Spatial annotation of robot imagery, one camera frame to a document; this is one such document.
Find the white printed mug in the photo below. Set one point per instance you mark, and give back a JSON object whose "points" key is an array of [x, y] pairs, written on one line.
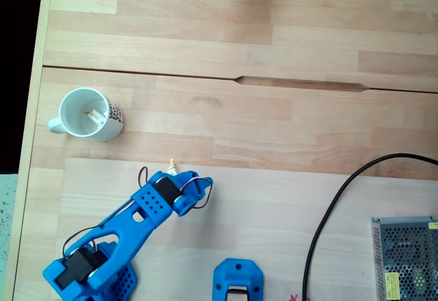
{"points": [[73, 113]]}

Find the pale wooden board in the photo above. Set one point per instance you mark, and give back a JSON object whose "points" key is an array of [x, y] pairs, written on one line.
{"points": [[256, 212]]}

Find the perforated metal power supply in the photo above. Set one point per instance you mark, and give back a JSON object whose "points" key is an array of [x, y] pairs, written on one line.
{"points": [[407, 260]]}

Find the blue post base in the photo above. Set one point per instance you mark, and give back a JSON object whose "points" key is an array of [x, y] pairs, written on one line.
{"points": [[222, 277]]}

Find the wooden post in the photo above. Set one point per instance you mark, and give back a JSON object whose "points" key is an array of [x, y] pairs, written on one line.
{"points": [[237, 289]]}

